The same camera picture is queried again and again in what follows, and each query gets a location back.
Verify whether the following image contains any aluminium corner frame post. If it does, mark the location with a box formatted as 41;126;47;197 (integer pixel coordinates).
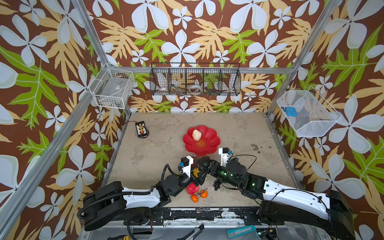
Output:
72;1;132;117

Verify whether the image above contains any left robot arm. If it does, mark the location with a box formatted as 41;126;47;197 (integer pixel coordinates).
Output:
77;165;209;231

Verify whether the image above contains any orange mandarin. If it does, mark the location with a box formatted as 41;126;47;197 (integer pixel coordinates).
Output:
200;190;208;199
191;195;199;203

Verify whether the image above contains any blue object in basket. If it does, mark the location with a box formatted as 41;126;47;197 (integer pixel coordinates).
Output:
284;107;298;117

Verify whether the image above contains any red flower-shaped fruit bowl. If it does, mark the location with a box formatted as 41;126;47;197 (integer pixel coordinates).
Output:
183;125;221;157

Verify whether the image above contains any orange mandarin left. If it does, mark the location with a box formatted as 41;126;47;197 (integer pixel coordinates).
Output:
191;195;199;203

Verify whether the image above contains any orange mandarin right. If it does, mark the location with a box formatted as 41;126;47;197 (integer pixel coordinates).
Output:
200;190;208;199

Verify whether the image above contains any black charger board with connectors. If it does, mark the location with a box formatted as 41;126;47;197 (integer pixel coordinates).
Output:
135;121;149;139

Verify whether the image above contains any white wire basket left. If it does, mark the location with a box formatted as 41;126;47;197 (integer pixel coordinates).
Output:
90;65;136;110

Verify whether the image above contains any white mesh basket right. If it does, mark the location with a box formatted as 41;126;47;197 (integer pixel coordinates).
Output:
277;87;342;138

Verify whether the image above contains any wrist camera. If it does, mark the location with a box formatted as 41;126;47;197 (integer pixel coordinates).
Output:
178;156;194;177
218;148;233;167

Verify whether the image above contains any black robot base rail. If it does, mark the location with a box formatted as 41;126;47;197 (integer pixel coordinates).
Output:
124;207;265;226

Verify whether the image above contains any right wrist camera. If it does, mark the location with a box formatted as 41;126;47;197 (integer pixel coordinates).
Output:
218;148;233;167

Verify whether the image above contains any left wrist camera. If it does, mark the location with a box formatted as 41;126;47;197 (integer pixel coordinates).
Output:
178;156;194;177

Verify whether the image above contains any black wire basket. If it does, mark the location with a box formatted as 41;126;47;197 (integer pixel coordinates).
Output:
149;63;242;96

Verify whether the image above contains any small orange-yellow fruit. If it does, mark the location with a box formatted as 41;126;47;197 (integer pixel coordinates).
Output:
193;168;200;178

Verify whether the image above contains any cream fake garlic bulb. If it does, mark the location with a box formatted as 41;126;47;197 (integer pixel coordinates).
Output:
192;129;202;141

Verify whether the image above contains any black fake grape bunch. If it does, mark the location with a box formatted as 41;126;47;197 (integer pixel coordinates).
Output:
198;157;223;191

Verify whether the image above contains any red fake pomegranate piece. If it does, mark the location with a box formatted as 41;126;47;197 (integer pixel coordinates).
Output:
186;183;199;195

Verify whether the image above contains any teal box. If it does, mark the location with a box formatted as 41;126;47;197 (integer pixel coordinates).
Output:
227;226;261;240

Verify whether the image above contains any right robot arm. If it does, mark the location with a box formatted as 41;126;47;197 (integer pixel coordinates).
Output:
207;160;356;240

